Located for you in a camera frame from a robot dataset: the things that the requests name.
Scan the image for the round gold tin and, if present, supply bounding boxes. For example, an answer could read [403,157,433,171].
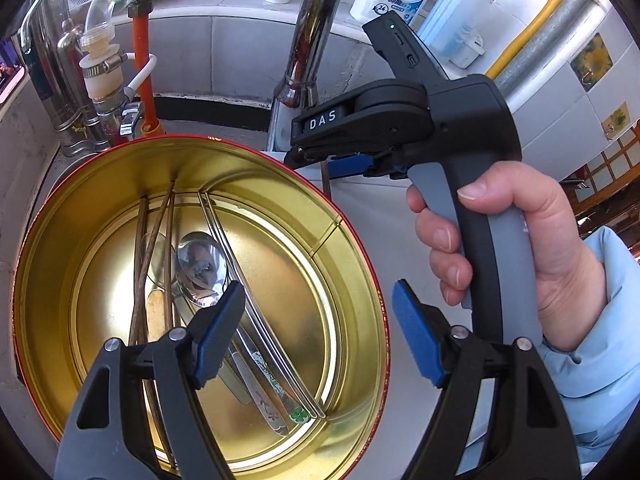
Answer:
[12,132,389,466]

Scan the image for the steel chopstick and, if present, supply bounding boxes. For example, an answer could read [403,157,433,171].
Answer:
[204,191,331,420]
[197,192,322,422]

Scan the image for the white hose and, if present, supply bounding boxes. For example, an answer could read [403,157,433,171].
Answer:
[122,52,159,104]

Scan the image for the orange pipe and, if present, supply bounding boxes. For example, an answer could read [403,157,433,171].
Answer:
[129,2,164,138]

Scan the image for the person's right hand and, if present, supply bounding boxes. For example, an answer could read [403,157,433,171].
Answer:
[406,162,608,353]

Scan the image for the wooden chopstick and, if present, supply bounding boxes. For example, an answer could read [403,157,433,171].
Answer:
[127,260,151,348]
[129,196,150,347]
[131,180,176,346]
[162,190,177,333]

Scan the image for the chrome faucet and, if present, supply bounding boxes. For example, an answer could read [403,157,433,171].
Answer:
[267,0,351,154]

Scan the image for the steel spoon clover handle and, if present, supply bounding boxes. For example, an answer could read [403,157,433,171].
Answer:
[175,231,314,436]

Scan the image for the flower sticker wall hook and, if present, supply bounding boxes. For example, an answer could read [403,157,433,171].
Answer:
[600,102,632,139]
[570,32,616,94]

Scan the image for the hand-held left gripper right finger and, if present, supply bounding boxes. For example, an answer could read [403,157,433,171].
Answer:
[392,280,576,480]

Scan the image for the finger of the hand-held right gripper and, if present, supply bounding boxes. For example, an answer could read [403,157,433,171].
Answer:
[362,149,409,180]
[327,154,373,179]

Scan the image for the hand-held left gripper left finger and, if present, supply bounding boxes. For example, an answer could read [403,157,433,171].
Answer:
[52,282,247,480]

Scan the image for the purple packet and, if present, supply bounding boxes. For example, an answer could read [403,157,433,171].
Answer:
[0,42,26,106]

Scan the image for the clear plastic tube fitting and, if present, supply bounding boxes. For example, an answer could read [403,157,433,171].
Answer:
[67,0,151,102]

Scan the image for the person's right forearm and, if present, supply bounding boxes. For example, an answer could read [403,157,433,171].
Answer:
[462,225,640,467]

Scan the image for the steel canister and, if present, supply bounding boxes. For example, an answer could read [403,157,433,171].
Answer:
[17,0,112,157]

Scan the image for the yellow hose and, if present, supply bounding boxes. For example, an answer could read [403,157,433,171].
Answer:
[487,0,584,79]

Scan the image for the brown lattice screen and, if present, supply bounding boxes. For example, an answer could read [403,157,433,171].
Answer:
[560,125,640,256]

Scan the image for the grey pipe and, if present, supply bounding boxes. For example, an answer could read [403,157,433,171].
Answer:
[495,0,609,102]

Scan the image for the translucent blue bottle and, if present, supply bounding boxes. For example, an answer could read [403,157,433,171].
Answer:
[417,0,507,69]

